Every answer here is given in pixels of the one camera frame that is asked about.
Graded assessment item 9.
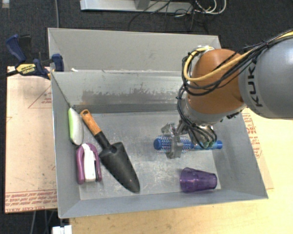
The blue round hair brush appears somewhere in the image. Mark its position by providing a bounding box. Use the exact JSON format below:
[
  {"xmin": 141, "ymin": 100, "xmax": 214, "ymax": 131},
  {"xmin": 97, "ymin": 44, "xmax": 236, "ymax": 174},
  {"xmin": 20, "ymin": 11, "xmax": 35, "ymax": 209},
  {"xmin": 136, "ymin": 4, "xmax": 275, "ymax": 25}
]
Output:
[{"xmin": 153, "ymin": 135, "xmax": 223, "ymax": 154}]

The grey metal bin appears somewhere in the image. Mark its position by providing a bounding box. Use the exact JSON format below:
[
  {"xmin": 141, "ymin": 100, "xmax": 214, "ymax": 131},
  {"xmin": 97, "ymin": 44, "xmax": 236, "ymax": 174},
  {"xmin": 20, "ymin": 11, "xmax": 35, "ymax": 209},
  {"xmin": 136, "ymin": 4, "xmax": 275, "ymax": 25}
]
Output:
[{"xmin": 47, "ymin": 27, "xmax": 269, "ymax": 219}]

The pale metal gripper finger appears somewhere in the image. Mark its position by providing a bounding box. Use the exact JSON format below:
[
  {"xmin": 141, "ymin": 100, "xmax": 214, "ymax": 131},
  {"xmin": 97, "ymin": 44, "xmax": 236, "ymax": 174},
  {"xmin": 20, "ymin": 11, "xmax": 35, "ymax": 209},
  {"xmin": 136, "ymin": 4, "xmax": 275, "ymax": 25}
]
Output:
[
  {"xmin": 166, "ymin": 136, "xmax": 184, "ymax": 159},
  {"xmin": 161, "ymin": 122, "xmax": 178, "ymax": 137}
]

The purple and white stapler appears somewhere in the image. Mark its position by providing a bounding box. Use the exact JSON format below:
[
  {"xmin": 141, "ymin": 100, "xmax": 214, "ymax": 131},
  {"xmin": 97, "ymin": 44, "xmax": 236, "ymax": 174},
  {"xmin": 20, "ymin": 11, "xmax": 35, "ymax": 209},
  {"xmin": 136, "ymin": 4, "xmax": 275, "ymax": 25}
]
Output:
[{"xmin": 75, "ymin": 143, "xmax": 103, "ymax": 185}]

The black trowel with orange handle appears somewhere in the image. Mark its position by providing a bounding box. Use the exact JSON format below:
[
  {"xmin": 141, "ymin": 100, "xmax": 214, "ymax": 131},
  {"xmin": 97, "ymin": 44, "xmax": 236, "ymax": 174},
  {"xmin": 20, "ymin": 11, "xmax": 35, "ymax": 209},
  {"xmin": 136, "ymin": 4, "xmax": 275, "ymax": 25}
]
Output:
[{"xmin": 80, "ymin": 109, "xmax": 141, "ymax": 194}]

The purple plastic cup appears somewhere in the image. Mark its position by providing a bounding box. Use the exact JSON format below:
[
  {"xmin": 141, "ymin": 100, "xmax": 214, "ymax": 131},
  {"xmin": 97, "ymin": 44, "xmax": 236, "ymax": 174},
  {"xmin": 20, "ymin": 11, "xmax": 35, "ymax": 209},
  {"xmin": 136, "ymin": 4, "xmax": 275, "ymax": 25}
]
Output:
[{"xmin": 180, "ymin": 167, "xmax": 218, "ymax": 194}]

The black cylinder on white bracket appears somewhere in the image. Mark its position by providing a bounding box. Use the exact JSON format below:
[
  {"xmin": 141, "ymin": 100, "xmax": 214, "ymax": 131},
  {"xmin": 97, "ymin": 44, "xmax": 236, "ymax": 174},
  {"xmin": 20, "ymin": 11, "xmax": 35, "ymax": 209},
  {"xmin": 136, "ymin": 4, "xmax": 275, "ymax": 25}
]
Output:
[{"xmin": 225, "ymin": 111, "xmax": 243, "ymax": 120}]

